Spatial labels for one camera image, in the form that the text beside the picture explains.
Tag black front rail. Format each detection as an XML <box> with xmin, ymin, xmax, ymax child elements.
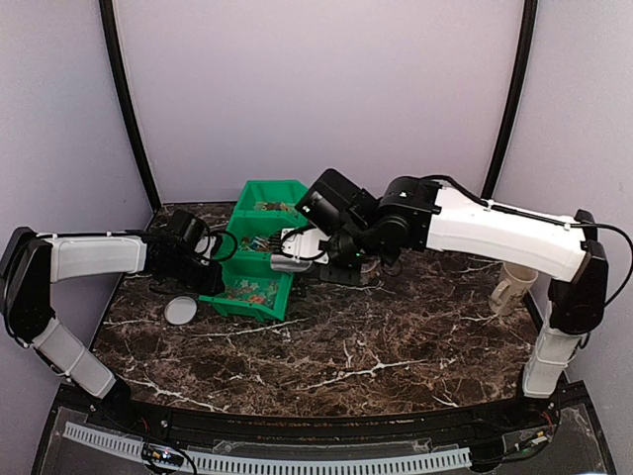
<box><xmin>93</xmin><ymin>395</ymin><xmax>555</xmax><ymax>446</ymax></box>

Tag white slotted cable duct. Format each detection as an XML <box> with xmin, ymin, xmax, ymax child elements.
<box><xmin>62</xmin><ymin>423</ymin><xmax>472</xmax><ymax>474</ymax></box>

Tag yellow-green gummy candies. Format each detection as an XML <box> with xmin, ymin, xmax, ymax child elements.
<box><xmin>253</xmin><ymin>201</ymin><xmax>297</xmax><ymax>215</ymax></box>

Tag green three-compartment candy bin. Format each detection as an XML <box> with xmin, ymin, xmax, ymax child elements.
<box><xmin>199</xmin><ymin>180</ymin><xmax>307</xmax><ymax>322</ymax></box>

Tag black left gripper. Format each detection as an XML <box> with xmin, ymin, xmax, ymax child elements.
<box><xmin>161</xmin><ymin>249</ymin><xmax>226</xmax><ymax>295</ymax></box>

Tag white round lid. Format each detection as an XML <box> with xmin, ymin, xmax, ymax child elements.
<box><xmin>164</xmin><ymin>296</ymin><xmax>197</xmax><ymax>326</ymax></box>

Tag silver metal scoop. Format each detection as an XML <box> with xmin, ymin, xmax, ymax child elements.
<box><xmin>270</xmin><ymin>254</ymin><xmax>315</xmax><ymax>274</ymax></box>

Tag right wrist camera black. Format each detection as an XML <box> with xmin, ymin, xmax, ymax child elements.
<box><xmin>271</xmin><ymin>168</ymin><xmax>379</xmax><ymax>265</ymax></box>

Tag red-orange gummy candies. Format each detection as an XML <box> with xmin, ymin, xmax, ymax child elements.
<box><xmin>225</xmin><ymin>278</ymin><xmax>279</xmax><ymax>307</ymax></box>

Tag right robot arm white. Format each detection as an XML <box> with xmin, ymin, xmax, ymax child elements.
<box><xmin>298</xmin><ymin>169</ymin><xmax>613</xmax><ymax>429</ymax></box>

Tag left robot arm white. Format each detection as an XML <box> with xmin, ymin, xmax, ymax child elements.
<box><xmin>1</xmin><ymin>227</ymin><xmax>223</xmax><ymax>431</ymax></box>

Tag beige ceramic mug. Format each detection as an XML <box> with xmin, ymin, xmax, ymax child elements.
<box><xmin>489</xmin><ymin>262</ymin><xmax>539</xmax><ymax>316</ymax></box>

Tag lollipop candies pile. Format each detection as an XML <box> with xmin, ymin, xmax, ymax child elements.
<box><xmin>239</xmin><ymin>236</ymin><xmax>272</xmax><ymax>253</ymax></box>

